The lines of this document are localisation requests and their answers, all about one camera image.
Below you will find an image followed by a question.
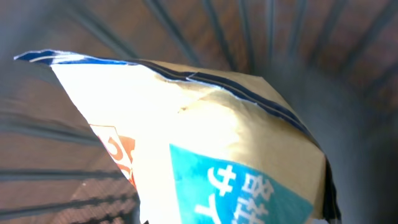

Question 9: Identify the grey plastic shopping basket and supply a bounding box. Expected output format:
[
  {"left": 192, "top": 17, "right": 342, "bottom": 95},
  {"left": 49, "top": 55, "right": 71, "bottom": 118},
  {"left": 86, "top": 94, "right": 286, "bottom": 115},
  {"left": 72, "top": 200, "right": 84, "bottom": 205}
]
[{"left": 1, "top": 1, "right": 397, "bottom": 223}]

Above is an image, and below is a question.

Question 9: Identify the yellow snack bag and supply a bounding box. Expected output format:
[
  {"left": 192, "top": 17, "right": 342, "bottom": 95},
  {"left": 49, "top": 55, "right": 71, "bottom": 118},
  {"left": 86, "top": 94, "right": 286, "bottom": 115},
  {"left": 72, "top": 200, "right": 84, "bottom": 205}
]
[{"left": 17, "top": 50, "right": 341, "bottom": 223}]

